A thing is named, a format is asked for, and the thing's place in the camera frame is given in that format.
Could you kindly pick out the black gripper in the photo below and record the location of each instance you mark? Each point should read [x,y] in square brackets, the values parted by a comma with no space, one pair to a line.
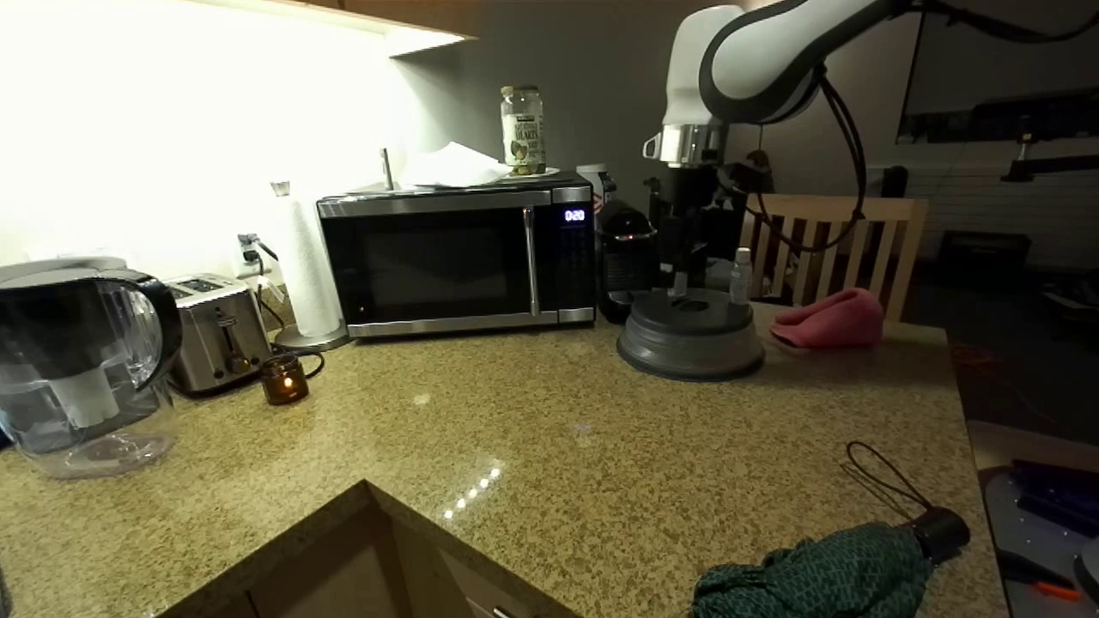
[691,207]

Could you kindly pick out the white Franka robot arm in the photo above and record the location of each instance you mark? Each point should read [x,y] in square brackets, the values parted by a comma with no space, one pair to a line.
[777,54]

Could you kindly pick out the black coffee machine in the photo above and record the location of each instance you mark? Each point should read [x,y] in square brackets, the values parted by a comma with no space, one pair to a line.
[627,258]

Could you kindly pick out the grey vented microwave plate cover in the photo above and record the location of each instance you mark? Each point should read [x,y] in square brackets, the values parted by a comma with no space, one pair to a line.
[691,341]

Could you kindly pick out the pink folded towel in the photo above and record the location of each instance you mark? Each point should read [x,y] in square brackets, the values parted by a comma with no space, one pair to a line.
[828,325]

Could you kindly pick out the wooden slatted chair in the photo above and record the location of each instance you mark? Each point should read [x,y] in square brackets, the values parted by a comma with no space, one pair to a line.
[888,211]

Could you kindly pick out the glass jar with label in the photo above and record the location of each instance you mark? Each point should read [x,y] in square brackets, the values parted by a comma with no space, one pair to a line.
[523,131]

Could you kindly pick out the black steel microwave oven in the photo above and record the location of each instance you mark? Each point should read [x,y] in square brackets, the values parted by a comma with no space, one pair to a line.
[446,262]

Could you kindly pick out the white crumpled paper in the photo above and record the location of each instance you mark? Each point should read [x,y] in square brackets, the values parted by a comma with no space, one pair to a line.
[450,165]

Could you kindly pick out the small metal rod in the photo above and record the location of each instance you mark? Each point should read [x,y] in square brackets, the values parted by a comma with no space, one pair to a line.
[388,169]

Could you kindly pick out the green folded umbrella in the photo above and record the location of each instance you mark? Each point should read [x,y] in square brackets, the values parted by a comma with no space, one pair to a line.
[827,571]

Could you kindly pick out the white paper towel roll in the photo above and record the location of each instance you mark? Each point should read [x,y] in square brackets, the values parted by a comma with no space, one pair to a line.
[311,269]

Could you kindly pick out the small amber glass mug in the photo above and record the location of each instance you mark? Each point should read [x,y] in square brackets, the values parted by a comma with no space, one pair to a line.
[282,379]

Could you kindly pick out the brown cardboard box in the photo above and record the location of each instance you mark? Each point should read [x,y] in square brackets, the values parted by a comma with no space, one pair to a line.
[346,561]

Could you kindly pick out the grey tool tray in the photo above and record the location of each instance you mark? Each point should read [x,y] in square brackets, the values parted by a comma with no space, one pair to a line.
[1047,537]

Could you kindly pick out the silver toaster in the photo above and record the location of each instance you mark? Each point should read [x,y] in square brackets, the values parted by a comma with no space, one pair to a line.
[218,338]

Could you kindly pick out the clear water filter pitcher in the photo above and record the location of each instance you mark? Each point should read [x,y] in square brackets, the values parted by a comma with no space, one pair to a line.
[79,364]

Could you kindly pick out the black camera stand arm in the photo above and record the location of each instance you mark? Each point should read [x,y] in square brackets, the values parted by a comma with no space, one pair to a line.
[1053,165]

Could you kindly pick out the wall outlet with plug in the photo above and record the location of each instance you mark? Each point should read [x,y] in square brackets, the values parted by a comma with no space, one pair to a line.
[252,254]

